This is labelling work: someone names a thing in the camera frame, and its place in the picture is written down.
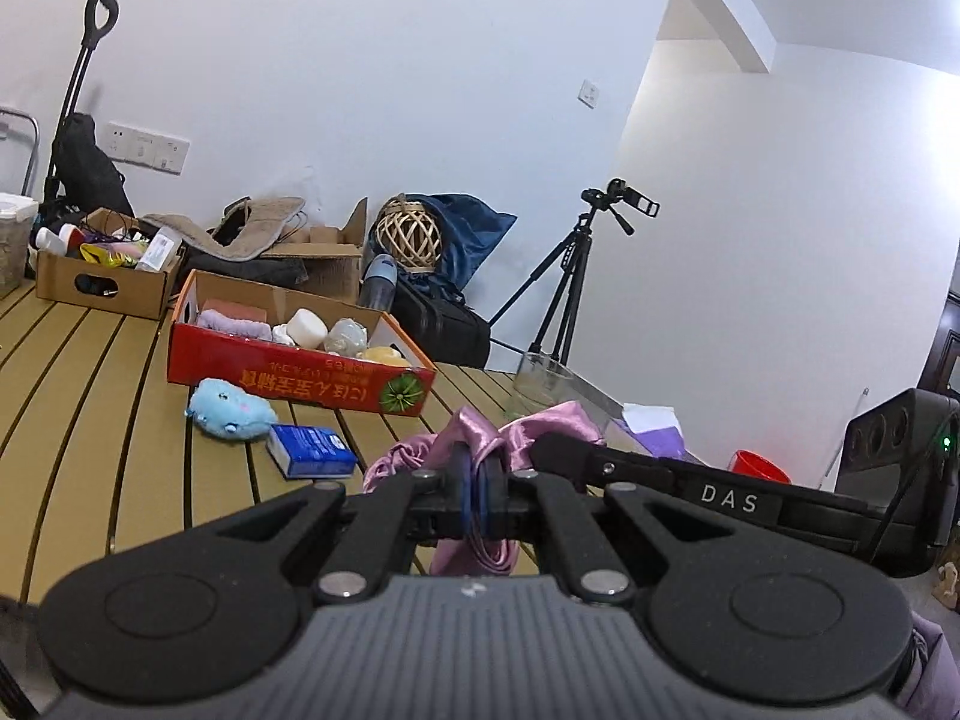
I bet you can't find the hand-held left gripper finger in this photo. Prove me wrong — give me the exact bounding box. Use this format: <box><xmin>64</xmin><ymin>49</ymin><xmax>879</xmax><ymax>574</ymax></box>
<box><xmin>176</xmin><ymin>445</ymin><xmax>476</xmax><ymax>605</ymax></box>
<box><xmin>479</xmin><ymin>450</ymin><xmax>752</xmax><ymax>605</ymax></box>

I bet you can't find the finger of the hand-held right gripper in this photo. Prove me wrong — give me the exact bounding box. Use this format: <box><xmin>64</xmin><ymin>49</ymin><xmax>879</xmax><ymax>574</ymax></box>
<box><xmin>528</xmin><ymin>430</ymin><xmax>682</xmax><ymax>494</ymax></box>

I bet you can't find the pink satin cloth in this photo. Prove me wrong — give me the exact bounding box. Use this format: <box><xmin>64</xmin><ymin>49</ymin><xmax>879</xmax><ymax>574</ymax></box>
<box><xmin>363</xmin><ymin>404</ymin><xmax>609</xmax><ymax>575</ymax></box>

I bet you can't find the red cardboard box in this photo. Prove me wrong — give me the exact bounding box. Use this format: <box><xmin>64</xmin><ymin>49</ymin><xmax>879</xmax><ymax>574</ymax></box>
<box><xmin>166</xmin><ymin>268</ymin><xmax>438</xmax><ymax>418</ymax></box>

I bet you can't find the person's right forearm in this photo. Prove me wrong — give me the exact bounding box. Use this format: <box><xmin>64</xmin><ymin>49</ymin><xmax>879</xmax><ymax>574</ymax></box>
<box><xmin>891</xmin><ymin>610</ymin><xmax>960</xmax><ymax>720</ymax></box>

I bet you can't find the purple white cloth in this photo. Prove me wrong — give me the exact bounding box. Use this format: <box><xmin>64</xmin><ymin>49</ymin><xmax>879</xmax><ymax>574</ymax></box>
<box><xmin>620</xmin><ymin>403</ymin><xmax>689</xmax><ymax>460</ymax></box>

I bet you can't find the clear plastic cup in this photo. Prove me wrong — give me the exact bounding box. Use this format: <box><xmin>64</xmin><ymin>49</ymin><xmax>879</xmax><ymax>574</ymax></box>
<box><xmin>513</xmin><ymin>350</ymin><xmax>576</xmax><ymax>422</ymax></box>

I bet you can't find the blue tissue packet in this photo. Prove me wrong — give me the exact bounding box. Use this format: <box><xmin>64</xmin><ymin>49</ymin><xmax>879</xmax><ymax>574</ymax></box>
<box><xmin>267</xmin><ymin>423</ymin><xmax>356</xmax><ymax>480</ymax></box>

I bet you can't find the black equipment bag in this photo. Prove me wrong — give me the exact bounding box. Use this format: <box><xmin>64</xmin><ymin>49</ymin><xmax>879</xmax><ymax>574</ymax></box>
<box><xmin>389</xmin><ymin>280</ymin><xmax>493</xmax><ymax>371</ymax></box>

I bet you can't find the dark wooden door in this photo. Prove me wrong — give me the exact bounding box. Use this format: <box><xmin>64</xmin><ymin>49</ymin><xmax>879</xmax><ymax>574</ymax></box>
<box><xmin>916</xmin><ymin>305</ymin><xmax>960</xmax><ymax>395</ymax></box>

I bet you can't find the black tripod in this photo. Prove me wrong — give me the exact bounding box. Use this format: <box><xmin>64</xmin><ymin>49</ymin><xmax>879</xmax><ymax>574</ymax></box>
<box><xmin>487</xmin><ymin>202</ymin><xmax>602</xmax><ymax>374</ymax></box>

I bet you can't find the grey green round plush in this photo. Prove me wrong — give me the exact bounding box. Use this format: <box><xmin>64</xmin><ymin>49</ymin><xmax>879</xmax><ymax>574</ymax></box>
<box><xmin>323</xmin><ymin>318</ymin><xmax>369</xmax><ymax>356</ymax></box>

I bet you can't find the grey water bottle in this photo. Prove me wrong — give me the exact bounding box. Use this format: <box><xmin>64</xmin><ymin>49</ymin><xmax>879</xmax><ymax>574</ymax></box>
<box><xmin>358</xmin><ymin>253</ymin><xmax>399</xmax><ymax>311</ymax></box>

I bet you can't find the white tape roll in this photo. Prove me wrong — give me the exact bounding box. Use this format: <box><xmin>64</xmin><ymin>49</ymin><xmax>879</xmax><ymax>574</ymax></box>
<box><xmin>288</xmin><ymin>308</ymin><xmax>329</xmax><ymax>350</ymax></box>

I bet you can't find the blue cloth bag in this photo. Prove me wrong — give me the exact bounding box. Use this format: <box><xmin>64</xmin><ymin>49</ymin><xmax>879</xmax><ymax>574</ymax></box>
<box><xmin>405</xmin><ymin>193</ymin><xmax>518</xmax><ymax>310</ymax></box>

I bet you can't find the light blue plush toy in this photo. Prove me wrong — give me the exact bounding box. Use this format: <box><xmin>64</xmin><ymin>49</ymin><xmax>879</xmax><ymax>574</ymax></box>
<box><xmin>184</xmin><ymin>378</ymin><xmax>278</xmax><ymax>443</ymax></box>

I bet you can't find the wicker ball lantern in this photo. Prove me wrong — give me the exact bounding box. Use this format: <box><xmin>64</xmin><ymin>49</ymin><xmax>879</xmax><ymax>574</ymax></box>
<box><xmin>373</xmin><ymin>194</ymin><xmax>441</xmax><ymax>272</ymax></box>

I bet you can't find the open brown cardboard box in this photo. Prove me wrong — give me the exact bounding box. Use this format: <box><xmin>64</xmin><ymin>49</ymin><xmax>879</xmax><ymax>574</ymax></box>
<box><xmin>257</xmin><ymin>198</ymin><xmax>370</xmax><ymax>302</ymax></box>

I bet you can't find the purple folded towel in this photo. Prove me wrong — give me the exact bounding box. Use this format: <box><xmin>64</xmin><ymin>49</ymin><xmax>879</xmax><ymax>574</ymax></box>
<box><xmin>196</xmin><ymin>307</ymin><xmax>273</xmax><ymax>343</ymax></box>

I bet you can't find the black cloth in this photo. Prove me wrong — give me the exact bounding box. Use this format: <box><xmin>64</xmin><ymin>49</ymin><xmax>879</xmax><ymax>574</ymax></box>
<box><xmin>223</xmin><ymin>255</ymin><xmax>310</xmax><ymax>287</ymax></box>

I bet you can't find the reddish brown sponge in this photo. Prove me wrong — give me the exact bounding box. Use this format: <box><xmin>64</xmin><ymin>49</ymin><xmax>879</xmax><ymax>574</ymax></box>
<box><xmin>202</xmin><ymin>298</ymin><xmax>269</xmax><ymax>325</ymax></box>

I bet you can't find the beige mat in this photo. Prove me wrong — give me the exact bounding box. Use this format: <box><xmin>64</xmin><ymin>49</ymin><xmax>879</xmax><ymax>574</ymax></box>
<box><xmin>141</xmin><ymin>196</ymin><xmax>308</xmax><ymax>263</ymax></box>

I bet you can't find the white small carton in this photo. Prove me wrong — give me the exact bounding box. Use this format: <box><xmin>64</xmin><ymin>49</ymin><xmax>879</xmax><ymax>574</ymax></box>
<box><xmin>134</xmin><ymin>228</ymin><xmax>182</xmax><ymax>272</ymax></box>

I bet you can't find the colourful snack packet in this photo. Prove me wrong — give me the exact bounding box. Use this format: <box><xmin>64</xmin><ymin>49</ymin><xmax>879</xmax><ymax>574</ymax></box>
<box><xmin>81</xmin><ymin>243</ymin><xmax>142</xmax><ymax>269</ymax></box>

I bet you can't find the white bottle red cap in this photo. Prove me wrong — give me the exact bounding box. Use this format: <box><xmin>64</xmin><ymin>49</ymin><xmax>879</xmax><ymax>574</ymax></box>
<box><xmin>33</xmin><ymin>223</ymin><xmax>85</xmax><ymax>254</ymax></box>

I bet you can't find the black trolley bag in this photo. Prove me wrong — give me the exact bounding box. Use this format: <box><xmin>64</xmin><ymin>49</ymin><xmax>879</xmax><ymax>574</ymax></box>
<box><xmin>55</xmin><ymin>112</ymin><xmax>137</xmax><ymax>220</ymax></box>

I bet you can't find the white lidded plastic container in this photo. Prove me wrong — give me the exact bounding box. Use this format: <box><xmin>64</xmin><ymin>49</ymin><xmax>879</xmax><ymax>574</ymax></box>
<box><xmin>0</xmin><ymin>193</ymin><xmax>40</xmax><ymax>299</ymax></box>

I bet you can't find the black folding trolley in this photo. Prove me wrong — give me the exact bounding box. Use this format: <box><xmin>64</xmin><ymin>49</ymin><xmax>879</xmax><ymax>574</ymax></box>
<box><xmin>43</xmin><ymin>0</ymin><xmax>122</xmax><ymax>205</ymax></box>

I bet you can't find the black video camera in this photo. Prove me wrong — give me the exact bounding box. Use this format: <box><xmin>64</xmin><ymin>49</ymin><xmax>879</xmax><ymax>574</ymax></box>
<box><xmin>580</xmin><ymin>178</ymin><xmax>662</xmax><ymax>223</ymax></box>

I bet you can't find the white wall socket strip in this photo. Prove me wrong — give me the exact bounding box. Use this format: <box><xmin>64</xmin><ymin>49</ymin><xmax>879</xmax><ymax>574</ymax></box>
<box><xmin>104</xmin><ymin>121</ymin><xmax>191</xmax><ymax>176</ymax></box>

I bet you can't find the metal tube frame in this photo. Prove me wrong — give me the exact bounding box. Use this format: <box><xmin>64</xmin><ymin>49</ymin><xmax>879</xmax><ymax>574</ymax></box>
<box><xmin>0</xmin><ymin>108</ymin><xmax>40</xmax><ymax>197</ymax></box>

